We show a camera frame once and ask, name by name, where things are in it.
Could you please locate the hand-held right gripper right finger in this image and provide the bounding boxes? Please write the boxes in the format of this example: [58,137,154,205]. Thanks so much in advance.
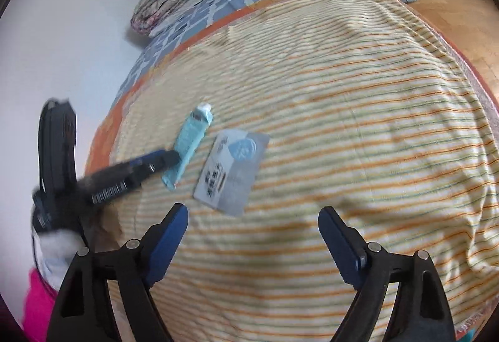
[317,206,457,342]

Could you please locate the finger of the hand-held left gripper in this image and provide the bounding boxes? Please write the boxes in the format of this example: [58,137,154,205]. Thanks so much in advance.
[84,149,168,188]
[91,151,182,206]

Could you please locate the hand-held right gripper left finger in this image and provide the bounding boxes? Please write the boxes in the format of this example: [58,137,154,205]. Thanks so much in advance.
[46,203,190,342]

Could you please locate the teal tube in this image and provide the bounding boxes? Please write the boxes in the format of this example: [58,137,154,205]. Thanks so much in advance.
[162,103,214,192]

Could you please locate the orange blanket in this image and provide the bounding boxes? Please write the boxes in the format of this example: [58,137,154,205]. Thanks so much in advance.
[85,0,499,342]

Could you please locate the grey printed packet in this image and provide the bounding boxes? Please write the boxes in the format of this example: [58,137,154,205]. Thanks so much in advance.
[194,129,271,217]

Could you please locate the white cloth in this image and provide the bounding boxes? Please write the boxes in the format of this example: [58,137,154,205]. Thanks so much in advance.
[33,229,87,282]

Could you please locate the pink cloth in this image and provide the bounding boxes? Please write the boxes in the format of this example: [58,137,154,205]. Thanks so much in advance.
[22,268,59,342]

